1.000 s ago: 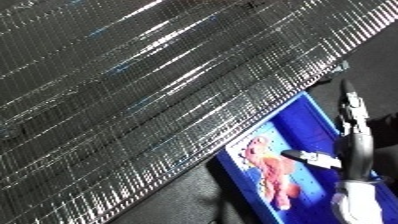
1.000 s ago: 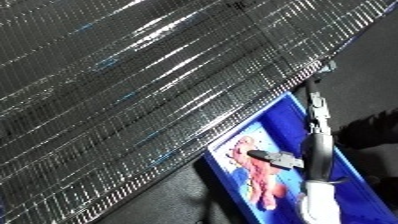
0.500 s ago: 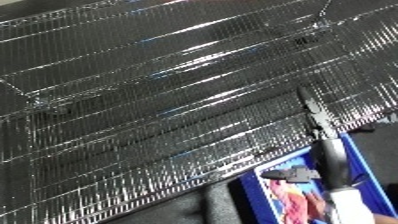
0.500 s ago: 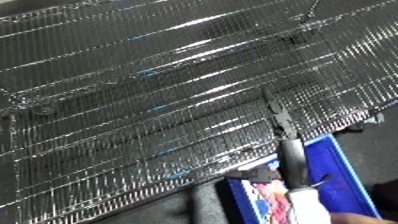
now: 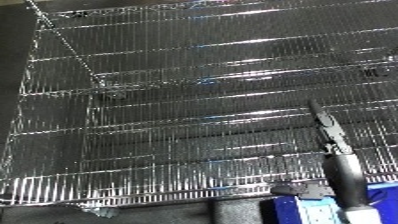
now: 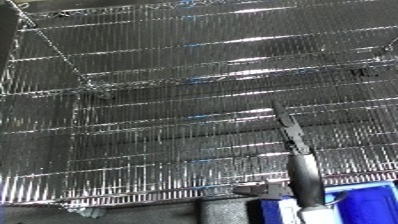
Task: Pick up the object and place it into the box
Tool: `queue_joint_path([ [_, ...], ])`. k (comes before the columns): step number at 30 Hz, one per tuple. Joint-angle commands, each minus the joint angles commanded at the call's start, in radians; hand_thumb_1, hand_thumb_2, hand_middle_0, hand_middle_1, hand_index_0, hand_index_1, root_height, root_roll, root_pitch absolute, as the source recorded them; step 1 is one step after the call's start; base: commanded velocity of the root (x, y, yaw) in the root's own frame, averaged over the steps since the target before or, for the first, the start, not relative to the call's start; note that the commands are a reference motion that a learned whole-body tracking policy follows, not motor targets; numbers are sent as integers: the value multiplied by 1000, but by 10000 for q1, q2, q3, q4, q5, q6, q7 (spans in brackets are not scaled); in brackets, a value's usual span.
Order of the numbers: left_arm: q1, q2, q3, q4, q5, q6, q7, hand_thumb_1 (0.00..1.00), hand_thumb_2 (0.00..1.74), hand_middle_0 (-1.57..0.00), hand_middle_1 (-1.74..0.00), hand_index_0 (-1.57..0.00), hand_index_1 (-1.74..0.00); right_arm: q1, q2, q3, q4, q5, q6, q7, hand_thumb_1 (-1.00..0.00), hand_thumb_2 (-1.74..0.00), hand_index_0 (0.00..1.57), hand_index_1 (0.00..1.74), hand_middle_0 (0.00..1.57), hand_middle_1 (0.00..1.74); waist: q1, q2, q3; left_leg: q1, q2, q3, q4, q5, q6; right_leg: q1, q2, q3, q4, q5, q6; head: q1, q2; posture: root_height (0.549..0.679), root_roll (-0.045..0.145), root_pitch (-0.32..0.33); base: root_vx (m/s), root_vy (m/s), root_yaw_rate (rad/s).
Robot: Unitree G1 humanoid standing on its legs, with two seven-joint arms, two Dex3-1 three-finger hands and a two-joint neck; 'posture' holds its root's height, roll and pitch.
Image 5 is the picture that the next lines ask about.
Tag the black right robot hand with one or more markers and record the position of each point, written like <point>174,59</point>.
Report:
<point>346,176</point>

